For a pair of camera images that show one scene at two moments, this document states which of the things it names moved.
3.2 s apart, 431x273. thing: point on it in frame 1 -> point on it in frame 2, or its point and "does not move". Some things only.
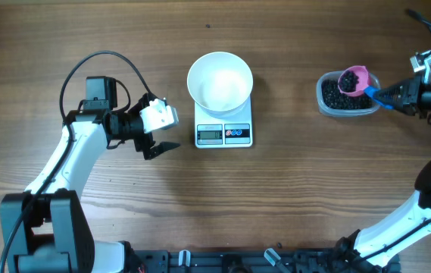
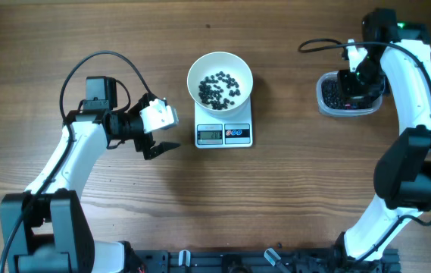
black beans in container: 332,98 does not move
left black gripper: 142,143 does not move
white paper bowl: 220,83 does not move
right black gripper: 410,97 -> 347,89
